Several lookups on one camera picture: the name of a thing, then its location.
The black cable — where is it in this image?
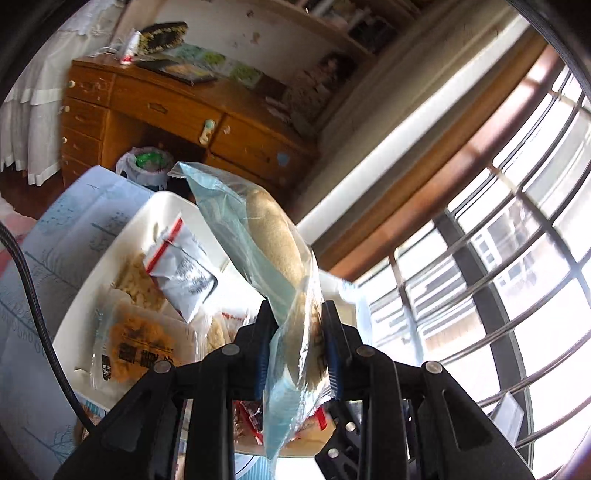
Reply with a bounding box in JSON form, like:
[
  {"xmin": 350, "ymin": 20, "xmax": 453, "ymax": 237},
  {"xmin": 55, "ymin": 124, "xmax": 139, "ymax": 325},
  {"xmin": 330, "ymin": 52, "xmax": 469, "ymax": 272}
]
[{"xmin": 0, "ymin": 222, "xmax": 98, "ymax": 432}]

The dark floral pouch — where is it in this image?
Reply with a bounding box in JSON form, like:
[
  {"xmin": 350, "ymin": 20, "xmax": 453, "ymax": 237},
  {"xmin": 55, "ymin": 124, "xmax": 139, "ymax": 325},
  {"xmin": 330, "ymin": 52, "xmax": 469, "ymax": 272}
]
[{"xmin": 139, "ymin": 21, "xmax": 189, "ymax": 54}]

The floral pink blanket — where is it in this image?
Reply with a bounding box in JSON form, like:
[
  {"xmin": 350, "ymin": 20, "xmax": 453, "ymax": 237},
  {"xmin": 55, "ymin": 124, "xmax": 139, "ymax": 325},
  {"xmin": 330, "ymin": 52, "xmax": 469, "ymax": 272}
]
[{"xmin": 0, "ymin": 198, "xmax": 38, "ymax": 278}]

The dark flat book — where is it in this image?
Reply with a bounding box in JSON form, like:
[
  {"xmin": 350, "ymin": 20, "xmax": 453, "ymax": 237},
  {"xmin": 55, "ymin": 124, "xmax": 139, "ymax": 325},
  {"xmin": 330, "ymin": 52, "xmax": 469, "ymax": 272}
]
[{"xmin": 136, "ymin": 58, "xmax": 218, "ymax": 86}]

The row of green printed cards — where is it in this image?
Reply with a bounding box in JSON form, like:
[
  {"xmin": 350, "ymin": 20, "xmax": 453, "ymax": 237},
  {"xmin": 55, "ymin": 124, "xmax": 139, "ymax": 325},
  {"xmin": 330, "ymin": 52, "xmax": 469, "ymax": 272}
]
[{"xmin": 175, "ymin": 44, "xmax": 264, "ymax": 88}]

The wooden desk with drawers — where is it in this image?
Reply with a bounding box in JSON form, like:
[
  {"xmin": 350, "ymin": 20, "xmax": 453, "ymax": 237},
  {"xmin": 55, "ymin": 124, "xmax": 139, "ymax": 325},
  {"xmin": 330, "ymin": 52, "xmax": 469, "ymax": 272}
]
[{"xmin": 60, "ymin": 55, "xmax": 319, "ymax": 195}]

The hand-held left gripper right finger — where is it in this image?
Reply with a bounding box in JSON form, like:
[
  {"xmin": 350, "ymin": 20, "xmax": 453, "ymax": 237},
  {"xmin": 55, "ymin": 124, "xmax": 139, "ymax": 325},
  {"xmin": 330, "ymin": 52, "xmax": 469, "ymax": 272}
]
[{"xmin": 321, "ymin": 300, "xmax": 532, "ymax": 480}]

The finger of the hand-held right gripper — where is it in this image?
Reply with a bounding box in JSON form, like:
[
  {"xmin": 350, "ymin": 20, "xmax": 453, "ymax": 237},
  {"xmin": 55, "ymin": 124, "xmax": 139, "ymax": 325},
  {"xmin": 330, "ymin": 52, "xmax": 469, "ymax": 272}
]
[{"xmin": 314, "ymin": 401, "xmax": 368, "ymax": 480}]

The trash bin with plastic bag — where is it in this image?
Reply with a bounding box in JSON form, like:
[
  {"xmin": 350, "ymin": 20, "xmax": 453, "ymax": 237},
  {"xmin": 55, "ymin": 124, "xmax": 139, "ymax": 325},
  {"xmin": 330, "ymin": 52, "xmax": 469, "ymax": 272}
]
[{"xmin": 115, "ymin": 147, "xmax": 174, "ymax": 191}]

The clear packet of yellow puffs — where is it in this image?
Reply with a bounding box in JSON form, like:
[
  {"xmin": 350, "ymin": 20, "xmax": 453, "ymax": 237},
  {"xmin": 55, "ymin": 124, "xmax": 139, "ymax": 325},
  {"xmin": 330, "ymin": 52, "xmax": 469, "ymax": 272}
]
[
  {"xmin": 113, "ymin": 251, "xmax": 167, "ymax": 312},
  {"xmin": 205, "ymin": 314, "xmax": 234, "ymax": 352}
]

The stack of printed boxes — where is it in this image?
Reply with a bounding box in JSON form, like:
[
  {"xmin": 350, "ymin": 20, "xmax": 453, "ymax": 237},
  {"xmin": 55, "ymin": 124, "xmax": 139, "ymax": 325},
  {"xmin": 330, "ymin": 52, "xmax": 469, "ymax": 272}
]
[{"xmin": 268, "ymin": 51, "xmax": 358, "ymax": 134}]

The white plastic bin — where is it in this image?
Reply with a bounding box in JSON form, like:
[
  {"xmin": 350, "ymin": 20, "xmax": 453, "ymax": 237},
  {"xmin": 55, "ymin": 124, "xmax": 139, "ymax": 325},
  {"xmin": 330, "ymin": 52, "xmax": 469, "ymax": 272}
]
[{"xmin": 53, "ymin": 190, "xmax": 370, "ymax": 460}]

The window frame with metal grille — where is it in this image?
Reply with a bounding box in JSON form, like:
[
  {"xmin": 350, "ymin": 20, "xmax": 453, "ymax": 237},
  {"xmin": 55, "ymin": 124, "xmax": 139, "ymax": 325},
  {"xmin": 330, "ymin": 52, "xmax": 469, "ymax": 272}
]
[{"xmin": 323, "ymin": 65, "xmax": 591, "ymax": 480}]

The bread packet with blue edges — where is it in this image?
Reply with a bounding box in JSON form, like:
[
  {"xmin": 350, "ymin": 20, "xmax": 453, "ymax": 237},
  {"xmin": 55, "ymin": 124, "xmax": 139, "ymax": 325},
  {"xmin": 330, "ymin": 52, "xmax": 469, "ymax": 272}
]
[{"xmin": 167, "ymin": 161, "xmax": 356, "ymax": 467}]

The white lace furniture cover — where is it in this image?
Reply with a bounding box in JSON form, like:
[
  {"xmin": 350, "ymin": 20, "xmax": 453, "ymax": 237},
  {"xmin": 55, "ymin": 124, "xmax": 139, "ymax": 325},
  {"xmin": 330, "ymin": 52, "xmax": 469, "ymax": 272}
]
[{"xmin": 0, "ymin": 0, "xmax": 125, "ymax": 185}]

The light blue leaf-print tablecloth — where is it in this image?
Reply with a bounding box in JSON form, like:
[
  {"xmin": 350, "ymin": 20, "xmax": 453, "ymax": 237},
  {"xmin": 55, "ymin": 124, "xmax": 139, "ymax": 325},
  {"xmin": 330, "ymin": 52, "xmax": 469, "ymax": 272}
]
[{"xmin": 0, "ymin": 166, "xmax": 158, "ymax": 480}]

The small white and red bottle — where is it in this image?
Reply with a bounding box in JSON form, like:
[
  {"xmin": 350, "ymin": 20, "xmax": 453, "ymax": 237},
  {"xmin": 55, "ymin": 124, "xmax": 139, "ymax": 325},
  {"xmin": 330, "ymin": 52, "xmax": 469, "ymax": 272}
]
[{"xmin": 119, "ymin": 30, "xmax": 141, "ymax": 65}]

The orange cake packet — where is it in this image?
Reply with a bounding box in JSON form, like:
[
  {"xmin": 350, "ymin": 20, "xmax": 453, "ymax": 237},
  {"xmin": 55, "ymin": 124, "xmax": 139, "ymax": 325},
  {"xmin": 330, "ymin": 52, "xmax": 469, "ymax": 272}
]
[{"xmin": 90, "ymin": 298, "xmax": 208, "ymax": 388}]

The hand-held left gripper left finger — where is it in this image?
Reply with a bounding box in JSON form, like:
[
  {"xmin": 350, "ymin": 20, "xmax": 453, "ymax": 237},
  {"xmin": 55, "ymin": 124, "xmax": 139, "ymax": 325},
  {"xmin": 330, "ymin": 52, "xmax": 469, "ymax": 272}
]
[{"xmin": 53, "ymin": 300, "xmax": 278, "ymax": 480}]

